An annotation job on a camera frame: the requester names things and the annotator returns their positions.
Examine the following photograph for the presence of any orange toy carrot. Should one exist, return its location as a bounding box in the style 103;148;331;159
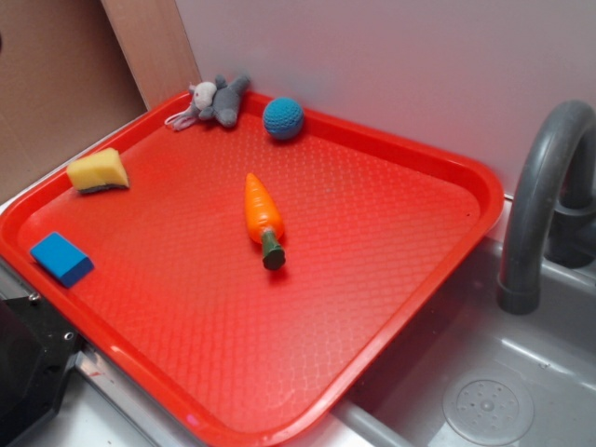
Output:
244;173;286;271

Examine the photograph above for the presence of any red plastic tray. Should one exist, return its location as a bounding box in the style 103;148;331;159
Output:
1;92;503;446

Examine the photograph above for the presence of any blue crocheted ball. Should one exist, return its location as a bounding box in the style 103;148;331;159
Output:
263;97;305;141

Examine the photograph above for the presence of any grey plush mouse toy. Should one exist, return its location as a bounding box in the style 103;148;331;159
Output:
164;74;251;131

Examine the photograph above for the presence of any yellow sponge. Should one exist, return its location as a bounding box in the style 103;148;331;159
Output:
66;148;129;194

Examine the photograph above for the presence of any grey toy sink basin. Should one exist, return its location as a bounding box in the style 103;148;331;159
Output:
333;239;595;446

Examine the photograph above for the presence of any blue rectangular block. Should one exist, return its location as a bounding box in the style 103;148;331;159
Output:
30;232;94;288

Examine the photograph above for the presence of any grey toy faucet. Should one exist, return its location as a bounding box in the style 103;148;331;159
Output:
497;101;595;315

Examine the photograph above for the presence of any brown cardboard panel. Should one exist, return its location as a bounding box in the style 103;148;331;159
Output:
1;1;199;200

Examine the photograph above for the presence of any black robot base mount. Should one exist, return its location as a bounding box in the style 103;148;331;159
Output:
1;297;81;446

